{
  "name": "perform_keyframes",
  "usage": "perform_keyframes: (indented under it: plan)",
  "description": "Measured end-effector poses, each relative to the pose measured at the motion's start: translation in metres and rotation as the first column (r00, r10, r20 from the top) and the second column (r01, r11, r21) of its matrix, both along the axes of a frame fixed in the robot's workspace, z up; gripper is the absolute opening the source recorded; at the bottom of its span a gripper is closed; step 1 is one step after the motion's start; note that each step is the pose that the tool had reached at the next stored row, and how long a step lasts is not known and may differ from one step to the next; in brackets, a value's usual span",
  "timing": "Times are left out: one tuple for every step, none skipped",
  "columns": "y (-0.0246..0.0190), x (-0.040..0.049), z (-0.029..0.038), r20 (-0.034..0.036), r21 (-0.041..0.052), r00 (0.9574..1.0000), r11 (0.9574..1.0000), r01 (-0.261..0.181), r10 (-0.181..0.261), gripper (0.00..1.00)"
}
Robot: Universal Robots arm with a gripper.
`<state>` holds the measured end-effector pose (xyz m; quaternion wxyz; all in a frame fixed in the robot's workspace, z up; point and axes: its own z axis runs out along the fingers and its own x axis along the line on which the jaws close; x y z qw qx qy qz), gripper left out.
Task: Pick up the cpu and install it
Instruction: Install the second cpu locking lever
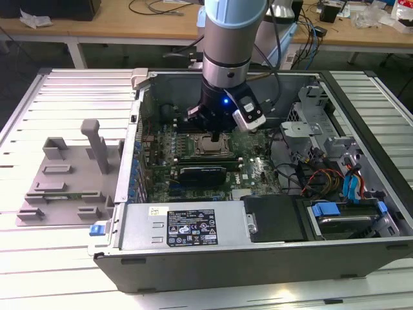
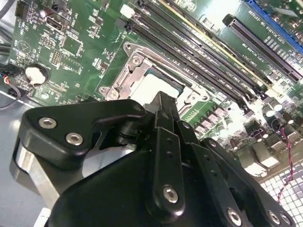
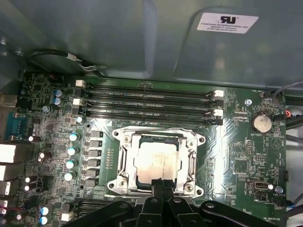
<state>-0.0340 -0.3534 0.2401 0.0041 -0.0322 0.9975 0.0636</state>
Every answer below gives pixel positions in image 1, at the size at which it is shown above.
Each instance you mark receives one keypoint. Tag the grey parts rack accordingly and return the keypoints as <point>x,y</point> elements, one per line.
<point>77,181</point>

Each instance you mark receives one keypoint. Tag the small black box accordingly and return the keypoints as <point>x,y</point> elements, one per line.
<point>329,14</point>

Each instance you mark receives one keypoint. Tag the small yellow white sticker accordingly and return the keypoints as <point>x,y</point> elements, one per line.
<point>155,211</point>

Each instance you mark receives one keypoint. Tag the crumpled white paper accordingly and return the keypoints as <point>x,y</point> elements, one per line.
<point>35,18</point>

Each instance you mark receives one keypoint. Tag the silver chipset heatsink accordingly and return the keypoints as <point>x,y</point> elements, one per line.
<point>242,193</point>

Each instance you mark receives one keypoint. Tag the silver drive cage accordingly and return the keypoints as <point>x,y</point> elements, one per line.
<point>300,129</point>

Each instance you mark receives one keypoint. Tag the CPU socket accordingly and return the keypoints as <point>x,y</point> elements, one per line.
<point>192,151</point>

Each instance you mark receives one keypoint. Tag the silver power supply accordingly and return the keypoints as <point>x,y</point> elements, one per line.
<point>142,226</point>

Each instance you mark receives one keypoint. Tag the green RAM stick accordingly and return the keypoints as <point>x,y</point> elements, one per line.
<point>74,194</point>

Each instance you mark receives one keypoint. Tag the white red bag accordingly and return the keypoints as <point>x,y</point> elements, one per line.
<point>403,13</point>

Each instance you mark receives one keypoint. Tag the black plastic shroud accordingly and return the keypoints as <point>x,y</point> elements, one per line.
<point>274,219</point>

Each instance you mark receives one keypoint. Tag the green motherboard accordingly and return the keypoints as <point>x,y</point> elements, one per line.
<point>255,174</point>

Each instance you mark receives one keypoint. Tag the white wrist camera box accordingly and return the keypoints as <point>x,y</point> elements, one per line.
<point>251,117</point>

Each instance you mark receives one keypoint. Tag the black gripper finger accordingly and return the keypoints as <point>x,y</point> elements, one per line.
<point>218,135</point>
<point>193,116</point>

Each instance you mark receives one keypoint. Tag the open black PC case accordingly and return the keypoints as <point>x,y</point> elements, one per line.
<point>226,268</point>

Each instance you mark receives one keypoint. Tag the black graphics card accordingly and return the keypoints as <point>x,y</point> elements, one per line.
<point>201,176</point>

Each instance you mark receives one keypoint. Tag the hard disk in blue carrier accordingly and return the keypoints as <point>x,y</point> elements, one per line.
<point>326,210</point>

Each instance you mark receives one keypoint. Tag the wooden desk white legs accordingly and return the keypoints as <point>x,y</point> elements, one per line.
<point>129,27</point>

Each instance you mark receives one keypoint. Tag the silver CPU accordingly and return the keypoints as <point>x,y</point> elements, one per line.
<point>206,148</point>

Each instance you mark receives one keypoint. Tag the silver latch bracket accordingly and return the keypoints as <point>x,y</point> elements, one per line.
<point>252,223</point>

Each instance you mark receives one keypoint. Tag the large black box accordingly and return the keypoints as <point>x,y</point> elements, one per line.
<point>64,8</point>

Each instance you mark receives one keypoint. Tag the black printed label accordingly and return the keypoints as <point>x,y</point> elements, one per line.
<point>192,227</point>

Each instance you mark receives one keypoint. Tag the black power adapter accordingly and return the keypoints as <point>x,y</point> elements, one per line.
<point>321,31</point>

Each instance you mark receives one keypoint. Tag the blue case latch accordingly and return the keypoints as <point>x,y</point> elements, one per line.
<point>96,230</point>

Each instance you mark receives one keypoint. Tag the clear plastic bags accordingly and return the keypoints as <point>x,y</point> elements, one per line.
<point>371,16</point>

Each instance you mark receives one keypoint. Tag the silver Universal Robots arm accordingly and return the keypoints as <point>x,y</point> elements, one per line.
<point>226,42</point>

